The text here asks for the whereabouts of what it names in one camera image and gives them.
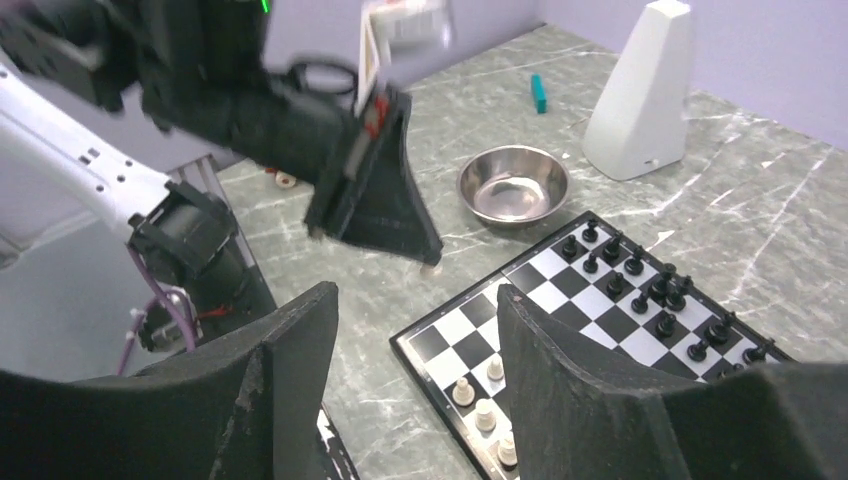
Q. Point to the white bishop piece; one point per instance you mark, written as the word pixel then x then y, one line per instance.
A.
pixel 506 451

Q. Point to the white king piece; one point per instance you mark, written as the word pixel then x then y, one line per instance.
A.
pixel 485 418

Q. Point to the grey plastic bottle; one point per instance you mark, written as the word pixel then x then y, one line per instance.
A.
pixel 638 124

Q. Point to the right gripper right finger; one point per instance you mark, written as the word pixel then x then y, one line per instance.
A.
pixel 580 410

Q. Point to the black and white chessboard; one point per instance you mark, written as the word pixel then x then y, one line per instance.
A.
pixel 605 298

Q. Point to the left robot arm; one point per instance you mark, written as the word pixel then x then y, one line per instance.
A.
pixel 184 240

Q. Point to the teal plastic block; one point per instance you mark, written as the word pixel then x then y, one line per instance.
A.
pixel 538 93

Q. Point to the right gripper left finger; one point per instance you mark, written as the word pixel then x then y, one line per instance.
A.
pixel 245 405

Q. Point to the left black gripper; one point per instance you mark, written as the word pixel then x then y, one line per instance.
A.
pixel 201 72

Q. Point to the empty steel bowl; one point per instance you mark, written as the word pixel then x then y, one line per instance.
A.
pixel 513 186

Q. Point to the white chess piece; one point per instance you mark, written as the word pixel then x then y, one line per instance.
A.
pixel 463 393

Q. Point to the white pawn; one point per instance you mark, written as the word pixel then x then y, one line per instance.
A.
pixel 495 368

